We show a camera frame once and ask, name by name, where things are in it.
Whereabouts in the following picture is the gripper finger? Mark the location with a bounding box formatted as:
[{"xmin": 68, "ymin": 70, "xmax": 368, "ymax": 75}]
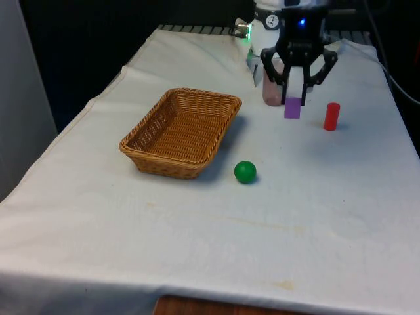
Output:
[
  {"xmin": 299, "ymin": 41, "xmax": 339, "ymax": 108},
  {"xmin": 261, "ymin": 41, "xmax": 298, "ymax": 106}
]

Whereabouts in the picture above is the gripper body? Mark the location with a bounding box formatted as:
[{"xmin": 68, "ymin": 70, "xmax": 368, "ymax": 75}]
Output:
[{"xmin": 278, "ymin": 7, "xmax": 328, "ymax": 46}]

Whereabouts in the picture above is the purple triangular block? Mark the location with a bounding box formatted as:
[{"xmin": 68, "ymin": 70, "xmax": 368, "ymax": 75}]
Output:
[{"xmin": 283, "ymin": 96, "xmax": 303, "ymax": 119}]

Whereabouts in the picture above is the red cylinder block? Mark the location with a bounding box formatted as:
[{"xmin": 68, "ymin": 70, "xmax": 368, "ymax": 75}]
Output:
[{"xmin": 323, "ymin": 102, "xmax": 341, "ymax": 131}]

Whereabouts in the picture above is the wicker basket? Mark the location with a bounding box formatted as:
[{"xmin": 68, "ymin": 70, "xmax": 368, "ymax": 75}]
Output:
[{"xmin": 118, "ymin": 87, "xmax": 243, "ymax": 180}]

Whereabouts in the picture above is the see-through pink cup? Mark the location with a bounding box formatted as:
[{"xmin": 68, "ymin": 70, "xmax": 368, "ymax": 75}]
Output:
[{"xmin": 262, "ymin": 58, "xmax": 287, "ymax": 107}]

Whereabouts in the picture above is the green ball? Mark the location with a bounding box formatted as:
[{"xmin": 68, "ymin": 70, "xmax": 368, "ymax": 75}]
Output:
[{"xmin": 234, "ymin": 160, "xmax": 258, "ymax": 185}]

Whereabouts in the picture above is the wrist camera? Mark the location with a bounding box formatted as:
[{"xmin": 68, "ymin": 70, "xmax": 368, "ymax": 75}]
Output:
[{"xmin": 282, "ymin": 0, "xmax": 357, "ymax": 16}]

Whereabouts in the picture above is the black cable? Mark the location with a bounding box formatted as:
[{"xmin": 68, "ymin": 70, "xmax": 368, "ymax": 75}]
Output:
[{"xmin": 363, "ymin": 0, "xmax": 420, "ymax": 106}]

